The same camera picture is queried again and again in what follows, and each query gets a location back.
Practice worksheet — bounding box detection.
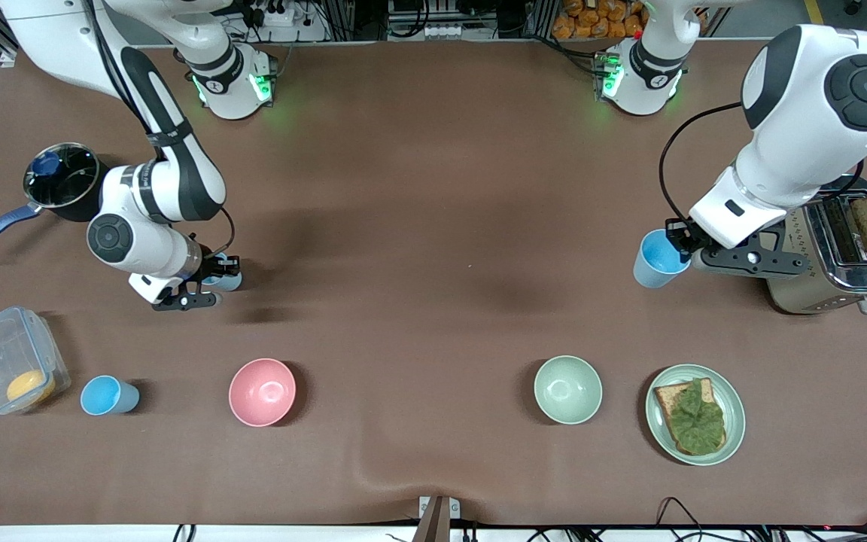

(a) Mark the pale green plate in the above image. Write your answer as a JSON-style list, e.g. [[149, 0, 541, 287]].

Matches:
[[645, 364, 747, 467]]

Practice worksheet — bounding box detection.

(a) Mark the black looped cable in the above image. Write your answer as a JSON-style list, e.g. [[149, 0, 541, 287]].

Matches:
[[656, 496, 707, 542]]

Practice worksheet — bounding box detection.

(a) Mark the pale green bowl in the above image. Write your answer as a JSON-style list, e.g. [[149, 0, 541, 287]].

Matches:
[[533, 355, 604, 425]]

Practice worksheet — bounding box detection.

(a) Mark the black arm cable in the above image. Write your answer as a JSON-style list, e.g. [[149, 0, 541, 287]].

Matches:
[[659, 101, 744, 224], [87, 0, 236, 258]]

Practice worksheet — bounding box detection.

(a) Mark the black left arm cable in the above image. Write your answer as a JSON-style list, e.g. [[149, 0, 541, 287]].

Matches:
[[659, 101, 744, 224]]

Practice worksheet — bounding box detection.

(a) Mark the pile of orange bread rolls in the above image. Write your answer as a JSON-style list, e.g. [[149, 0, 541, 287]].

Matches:
[[552, 0, 646, 41]]

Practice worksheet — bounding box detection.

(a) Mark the silver toaster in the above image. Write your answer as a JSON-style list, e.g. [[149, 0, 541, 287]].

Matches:
[[763, 175, 867, 316]]

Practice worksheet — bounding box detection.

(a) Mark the yellow round food piece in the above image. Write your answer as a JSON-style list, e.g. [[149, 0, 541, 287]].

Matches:
[[6, 369, 57, 404]]

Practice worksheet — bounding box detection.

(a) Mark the grey metal camera bracket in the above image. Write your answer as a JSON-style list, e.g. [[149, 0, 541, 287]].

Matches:
[[412, 495, 461, 542]]

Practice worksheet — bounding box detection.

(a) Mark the light blue plastic cup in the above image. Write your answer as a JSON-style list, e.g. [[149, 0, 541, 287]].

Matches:
[[633, 229, 692, 290], [80, 375, 141, 416], [202, 260, 244, 293]]

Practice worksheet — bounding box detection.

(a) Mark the black pot with blue handle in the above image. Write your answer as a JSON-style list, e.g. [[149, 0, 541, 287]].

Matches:
[[0, 142, 123, 259]]

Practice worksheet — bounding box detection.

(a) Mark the brown bread slice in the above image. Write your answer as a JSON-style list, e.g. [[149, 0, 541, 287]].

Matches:
[[653, 378, 728, 457]]

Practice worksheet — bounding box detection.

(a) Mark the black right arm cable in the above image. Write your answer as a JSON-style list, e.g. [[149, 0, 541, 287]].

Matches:
[[87, 0, 236, 258]]

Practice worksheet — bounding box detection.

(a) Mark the green lettuce leaf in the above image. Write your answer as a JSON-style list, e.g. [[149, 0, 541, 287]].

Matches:
[[665, 379, 727, 455]]

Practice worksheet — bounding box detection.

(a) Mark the pink bowl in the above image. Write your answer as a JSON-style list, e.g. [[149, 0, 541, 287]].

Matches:
[[228, 358, 297, 428]]

